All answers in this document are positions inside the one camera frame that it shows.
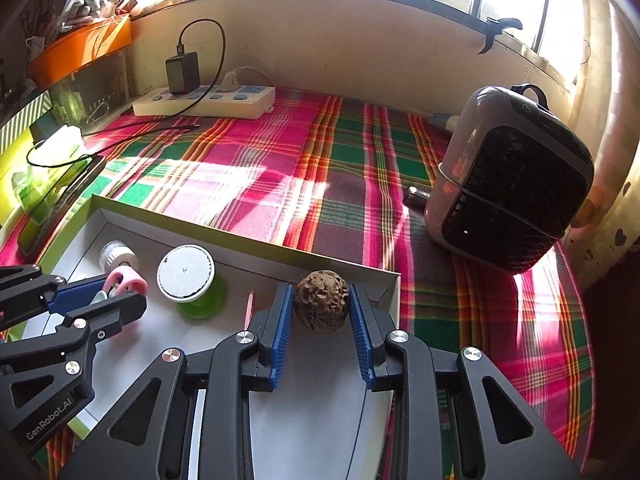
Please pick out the dark small bottle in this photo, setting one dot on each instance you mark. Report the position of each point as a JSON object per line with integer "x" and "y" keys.
{"x": 416, "y": 198}

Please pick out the small white ribbed jar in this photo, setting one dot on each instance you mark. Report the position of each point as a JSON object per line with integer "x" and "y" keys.
{"x": 116, "y": 253}

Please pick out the black charger adapter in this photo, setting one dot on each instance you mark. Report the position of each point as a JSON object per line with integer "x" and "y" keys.
{"x": 183, "y": 74}

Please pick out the small grey black heater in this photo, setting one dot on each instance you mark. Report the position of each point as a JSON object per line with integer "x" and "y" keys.
{"x": 512, "y": 179}

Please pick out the black smartphone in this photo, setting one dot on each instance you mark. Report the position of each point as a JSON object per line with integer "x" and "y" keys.
{"x": 60, "y": 199}

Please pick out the pink clip green pad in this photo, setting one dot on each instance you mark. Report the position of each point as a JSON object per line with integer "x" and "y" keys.
{"x": 121, "y": 280}

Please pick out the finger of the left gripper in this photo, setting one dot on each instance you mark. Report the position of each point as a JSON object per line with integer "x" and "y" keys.
{"x": 79, "y": 329}
{"x": 26, "y": 291}

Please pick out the green spool white top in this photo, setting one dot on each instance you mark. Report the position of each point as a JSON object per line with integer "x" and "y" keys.
{"x": 187, "y": 276}

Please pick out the green white shallow box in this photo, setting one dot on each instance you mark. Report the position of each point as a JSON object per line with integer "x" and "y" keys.
{"x": 321, "y": 422}

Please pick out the green striped white box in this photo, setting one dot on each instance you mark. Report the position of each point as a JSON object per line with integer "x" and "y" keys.
{"x": 24, "y": 118}

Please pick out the white power strip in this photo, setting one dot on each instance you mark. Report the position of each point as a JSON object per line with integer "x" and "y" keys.
{"x": 248, "y": 102}

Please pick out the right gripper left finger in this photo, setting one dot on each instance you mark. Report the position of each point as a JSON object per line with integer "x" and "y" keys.
{"x": 251, "y": 360}

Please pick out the brown carved walnut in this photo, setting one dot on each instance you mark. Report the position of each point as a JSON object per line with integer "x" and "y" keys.
{"x": 321, "y": 302}

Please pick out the orange tray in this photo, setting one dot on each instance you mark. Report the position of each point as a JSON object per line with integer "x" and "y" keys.
{"x": 78, "y": 49}

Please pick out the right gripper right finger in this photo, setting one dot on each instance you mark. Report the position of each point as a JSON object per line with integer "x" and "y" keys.
{"x": 392, "y": 360}

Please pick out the black window hook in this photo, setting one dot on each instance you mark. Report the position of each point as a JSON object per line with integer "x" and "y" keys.
{"x": 495, "y": 27}

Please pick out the plaid red green cloth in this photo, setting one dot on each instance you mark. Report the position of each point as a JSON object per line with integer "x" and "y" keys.
{"x": 325, "y": 174}

